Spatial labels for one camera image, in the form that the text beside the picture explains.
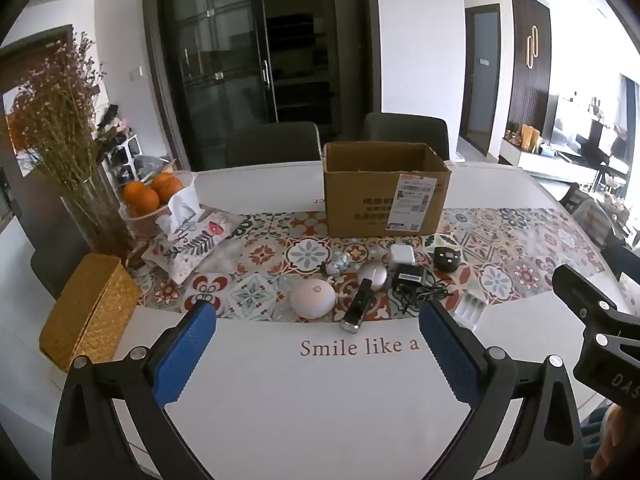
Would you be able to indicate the black round adapter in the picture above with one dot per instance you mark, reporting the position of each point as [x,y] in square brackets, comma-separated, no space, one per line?
[446,259]

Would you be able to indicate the orange fruit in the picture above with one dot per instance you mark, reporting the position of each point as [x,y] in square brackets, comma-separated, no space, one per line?
[167,184]
[148,202]
[133,191]

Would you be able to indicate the dark interior door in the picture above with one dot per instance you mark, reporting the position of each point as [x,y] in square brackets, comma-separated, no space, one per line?
[484,75]

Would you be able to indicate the white charger block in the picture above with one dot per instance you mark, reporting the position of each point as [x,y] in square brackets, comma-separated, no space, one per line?
[402,254]

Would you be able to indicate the dried flower bunch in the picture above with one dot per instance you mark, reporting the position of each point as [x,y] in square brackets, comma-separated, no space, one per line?
[55,110]

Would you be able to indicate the dark grey chair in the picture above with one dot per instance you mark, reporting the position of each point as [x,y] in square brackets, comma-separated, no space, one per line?
[55,270]
[275,145]
[405,127]

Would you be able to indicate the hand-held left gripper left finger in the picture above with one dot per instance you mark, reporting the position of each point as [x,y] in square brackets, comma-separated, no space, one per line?
[185,355]

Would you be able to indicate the yellow woven basket box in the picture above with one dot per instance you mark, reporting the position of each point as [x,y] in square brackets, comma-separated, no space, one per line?
[90,310]

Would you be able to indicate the patterned table runner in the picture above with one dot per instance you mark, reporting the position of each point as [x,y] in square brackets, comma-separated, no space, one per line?
[300,255]

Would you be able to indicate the white shelf rack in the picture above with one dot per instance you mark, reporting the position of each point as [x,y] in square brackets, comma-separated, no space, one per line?
[122,152]

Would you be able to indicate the person's right hand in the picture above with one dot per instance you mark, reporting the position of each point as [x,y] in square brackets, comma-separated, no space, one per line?
[612,442]

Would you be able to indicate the black and silver lighter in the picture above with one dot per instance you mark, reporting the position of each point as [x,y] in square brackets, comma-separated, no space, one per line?
[357,307]

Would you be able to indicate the glass vase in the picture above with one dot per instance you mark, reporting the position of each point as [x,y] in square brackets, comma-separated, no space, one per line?
[95,220]

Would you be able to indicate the gold wall ornament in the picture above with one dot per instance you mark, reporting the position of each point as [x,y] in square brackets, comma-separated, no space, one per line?
[532,46]

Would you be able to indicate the brown cardboard box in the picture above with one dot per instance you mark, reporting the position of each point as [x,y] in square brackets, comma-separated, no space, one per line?
[360,195]

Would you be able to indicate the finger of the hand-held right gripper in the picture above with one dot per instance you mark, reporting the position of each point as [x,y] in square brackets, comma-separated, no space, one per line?
[582,290]

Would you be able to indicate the orange decoration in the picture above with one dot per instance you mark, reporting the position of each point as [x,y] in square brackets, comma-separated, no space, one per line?
[531,139]

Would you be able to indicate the silver egg-shaped device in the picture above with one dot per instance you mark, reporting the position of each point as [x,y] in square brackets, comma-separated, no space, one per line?
[372,276]

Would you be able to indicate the white television cabinet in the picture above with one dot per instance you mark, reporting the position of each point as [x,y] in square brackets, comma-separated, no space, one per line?
[525,160]

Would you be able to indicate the pale pink round device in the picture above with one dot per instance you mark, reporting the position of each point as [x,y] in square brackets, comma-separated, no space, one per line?
[312,299]

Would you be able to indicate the television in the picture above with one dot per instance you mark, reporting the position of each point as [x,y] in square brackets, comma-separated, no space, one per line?
[575,125]

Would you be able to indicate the clear plastic case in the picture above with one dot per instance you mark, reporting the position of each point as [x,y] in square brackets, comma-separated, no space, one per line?
[469,311]

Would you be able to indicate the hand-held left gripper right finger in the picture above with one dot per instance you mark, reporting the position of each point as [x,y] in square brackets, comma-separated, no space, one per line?
[452,355]

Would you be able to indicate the white fruit basket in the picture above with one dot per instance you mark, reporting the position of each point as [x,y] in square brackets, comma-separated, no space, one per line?
[135,223]

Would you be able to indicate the dark glass door cabinet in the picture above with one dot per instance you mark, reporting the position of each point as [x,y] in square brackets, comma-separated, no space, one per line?
[215,60]

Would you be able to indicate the glittery silver ornament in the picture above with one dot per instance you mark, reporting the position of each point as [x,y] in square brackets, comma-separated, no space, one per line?
[339,262]

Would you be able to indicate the floral tissue cover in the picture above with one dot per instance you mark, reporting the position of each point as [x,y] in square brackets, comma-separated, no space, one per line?
[195,240]

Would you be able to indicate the white tissue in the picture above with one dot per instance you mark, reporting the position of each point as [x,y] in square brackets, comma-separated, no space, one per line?
[179,207]

